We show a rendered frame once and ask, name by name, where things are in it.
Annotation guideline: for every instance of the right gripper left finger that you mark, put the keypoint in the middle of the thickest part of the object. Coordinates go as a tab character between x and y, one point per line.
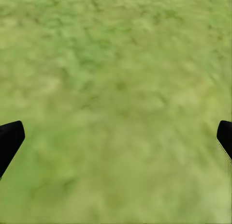
11	137

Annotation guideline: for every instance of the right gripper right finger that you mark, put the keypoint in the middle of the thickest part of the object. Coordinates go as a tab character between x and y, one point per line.
224	135

